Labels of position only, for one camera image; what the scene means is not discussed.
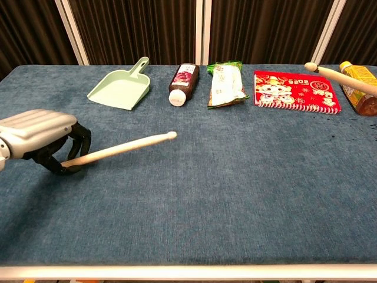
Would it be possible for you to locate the mint green dustpan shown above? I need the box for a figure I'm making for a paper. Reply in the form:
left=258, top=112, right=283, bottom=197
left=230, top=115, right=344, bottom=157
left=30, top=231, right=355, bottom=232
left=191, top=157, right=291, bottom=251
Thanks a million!
left=87, top=56, right=151, bottom=111

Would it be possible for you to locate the blue table cloth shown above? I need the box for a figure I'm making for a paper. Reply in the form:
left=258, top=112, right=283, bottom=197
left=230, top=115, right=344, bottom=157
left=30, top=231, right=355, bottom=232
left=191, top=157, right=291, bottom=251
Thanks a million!
left=0, top=64, right=377, bottom=267

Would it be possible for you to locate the white partition post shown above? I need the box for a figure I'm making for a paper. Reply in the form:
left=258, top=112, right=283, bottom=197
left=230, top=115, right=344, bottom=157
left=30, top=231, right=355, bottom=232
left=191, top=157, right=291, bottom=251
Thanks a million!
left=194, top=0, right=211, bottom=66
left=54, top=0, right=90, bottom=66
left=310, top=0, right=345, bottom=65

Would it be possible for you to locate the wooden drumstick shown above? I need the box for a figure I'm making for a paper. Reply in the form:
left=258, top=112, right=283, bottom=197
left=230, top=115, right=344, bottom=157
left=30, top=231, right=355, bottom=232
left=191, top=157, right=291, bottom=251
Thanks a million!
left=61, top=131, right=178, bottom=169
left=304, top=61, right=377, bottom=98

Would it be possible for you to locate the green white snack packet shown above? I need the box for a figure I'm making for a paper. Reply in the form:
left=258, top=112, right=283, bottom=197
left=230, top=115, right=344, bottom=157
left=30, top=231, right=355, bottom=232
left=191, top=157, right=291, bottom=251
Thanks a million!
left=206, top=61, right=250, bottom=110

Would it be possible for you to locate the yellow label tea bottle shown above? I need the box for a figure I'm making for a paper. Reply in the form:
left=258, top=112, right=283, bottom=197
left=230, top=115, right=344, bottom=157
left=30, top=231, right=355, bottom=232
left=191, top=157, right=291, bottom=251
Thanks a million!
left=338, top=61, right=377, bottom=117

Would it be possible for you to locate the brown bottle purple label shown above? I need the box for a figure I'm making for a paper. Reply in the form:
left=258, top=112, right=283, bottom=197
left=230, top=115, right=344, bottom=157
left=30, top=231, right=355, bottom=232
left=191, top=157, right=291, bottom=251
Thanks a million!
left=168, top=62, right=201, bottom=107

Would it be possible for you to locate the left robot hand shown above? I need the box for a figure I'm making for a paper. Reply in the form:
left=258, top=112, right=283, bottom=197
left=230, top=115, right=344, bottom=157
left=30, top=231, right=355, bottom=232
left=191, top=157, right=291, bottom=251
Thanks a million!
left=0, top=108, right=92, bottom=176

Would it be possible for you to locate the black pleated curtain panel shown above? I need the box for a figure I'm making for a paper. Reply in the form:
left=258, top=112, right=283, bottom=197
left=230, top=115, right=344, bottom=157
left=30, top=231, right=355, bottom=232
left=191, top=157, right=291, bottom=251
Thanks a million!
left=209, top=0, right=336, bottom=65
left=68, top=0, right=197, bottom=66
left=320, top=0, right=377, bottom=67
left=0, top=0, right=80, bottom=81

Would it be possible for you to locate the red spiral notebook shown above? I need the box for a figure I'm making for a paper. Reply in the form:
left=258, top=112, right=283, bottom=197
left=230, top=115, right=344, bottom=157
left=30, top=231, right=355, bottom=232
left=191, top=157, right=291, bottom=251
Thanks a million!
left=253, top=69, right=342, bottom=116

